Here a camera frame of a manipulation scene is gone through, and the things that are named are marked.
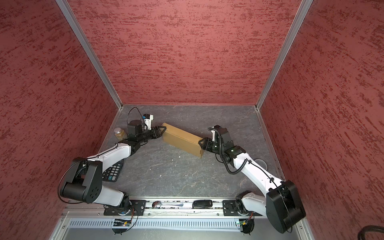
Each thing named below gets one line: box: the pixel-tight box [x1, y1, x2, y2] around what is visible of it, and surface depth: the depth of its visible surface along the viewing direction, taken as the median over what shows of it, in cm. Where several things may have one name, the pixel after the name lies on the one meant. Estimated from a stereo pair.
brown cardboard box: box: [162, 122, 204, 158], surface depth 87 cm
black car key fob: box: [192, 199, 213, 209], surface depth 76 cm
